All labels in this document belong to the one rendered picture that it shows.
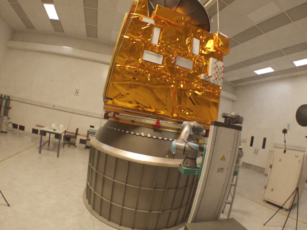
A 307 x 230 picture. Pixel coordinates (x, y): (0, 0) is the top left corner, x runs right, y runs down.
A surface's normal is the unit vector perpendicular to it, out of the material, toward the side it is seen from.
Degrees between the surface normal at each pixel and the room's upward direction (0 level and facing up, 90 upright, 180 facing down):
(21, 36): 90
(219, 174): 90
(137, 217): 90
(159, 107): 87
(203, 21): 141
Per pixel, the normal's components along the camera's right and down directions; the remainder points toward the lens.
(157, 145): 0.22, -0.49
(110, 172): -0.41, -0.13
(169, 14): 0.29, 0.07
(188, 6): -0.24, 0.58
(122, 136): -0.26, -0.57
